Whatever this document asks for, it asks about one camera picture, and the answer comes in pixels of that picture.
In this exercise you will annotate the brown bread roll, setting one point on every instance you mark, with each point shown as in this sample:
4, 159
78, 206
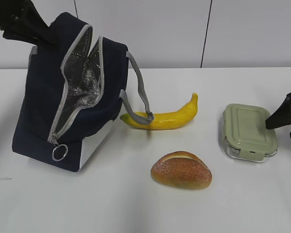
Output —
181, 169

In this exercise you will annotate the navy and white lunch bag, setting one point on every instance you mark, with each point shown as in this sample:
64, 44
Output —
74, 93

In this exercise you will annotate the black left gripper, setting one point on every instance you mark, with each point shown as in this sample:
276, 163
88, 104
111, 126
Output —
33, 30

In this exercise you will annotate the yellow banana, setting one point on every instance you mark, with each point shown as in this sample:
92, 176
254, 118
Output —
168, 121

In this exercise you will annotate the green lidded glass container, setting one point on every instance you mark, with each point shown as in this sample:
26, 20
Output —
245, 135

